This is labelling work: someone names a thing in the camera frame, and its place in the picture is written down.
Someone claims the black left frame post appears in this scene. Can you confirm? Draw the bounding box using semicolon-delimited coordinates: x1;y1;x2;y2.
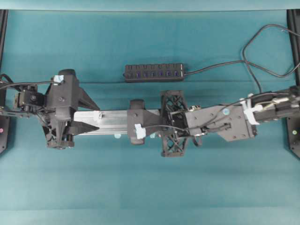
0;9;8;67

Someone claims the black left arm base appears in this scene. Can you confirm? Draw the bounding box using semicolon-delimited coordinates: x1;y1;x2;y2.
0;115;10;154

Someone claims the black frame post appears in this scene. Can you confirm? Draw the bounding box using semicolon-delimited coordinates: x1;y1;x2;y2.
287;9;300;86
0;9;8;67

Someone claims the white ring clip left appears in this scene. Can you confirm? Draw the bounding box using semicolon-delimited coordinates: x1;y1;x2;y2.
93;111;102;122

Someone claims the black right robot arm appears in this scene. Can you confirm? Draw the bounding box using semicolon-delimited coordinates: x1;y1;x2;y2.
135;86;300;157

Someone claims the black right frame post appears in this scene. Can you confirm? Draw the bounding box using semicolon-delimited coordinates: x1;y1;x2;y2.
287;9;300;86

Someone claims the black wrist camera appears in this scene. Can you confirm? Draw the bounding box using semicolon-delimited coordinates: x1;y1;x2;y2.
127;99;146;145
45;69;79;120

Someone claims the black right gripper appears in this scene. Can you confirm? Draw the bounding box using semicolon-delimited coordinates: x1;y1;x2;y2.
145;90;189;157

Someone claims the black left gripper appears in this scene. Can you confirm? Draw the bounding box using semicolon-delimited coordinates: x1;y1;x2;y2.
43;87;100;149

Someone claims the black multi-port USB hub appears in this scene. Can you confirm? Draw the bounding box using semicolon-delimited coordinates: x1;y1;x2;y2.
123;63;185;83

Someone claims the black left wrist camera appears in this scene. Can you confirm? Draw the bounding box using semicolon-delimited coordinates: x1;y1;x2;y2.
45;69;79;120

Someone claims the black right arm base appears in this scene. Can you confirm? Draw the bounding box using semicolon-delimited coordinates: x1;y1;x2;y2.
286;116;300;158

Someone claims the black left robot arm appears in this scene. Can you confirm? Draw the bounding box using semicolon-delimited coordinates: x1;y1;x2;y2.
0;69;99;149

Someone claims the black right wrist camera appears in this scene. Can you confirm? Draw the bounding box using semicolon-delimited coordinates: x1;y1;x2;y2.
127;99;146;145

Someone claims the silver aluminium extrusion rail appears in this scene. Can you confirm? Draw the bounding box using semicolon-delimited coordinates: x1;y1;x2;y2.
72;109;165;138

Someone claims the black USB cable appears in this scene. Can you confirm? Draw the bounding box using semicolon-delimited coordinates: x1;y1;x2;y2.
182;23;300;94

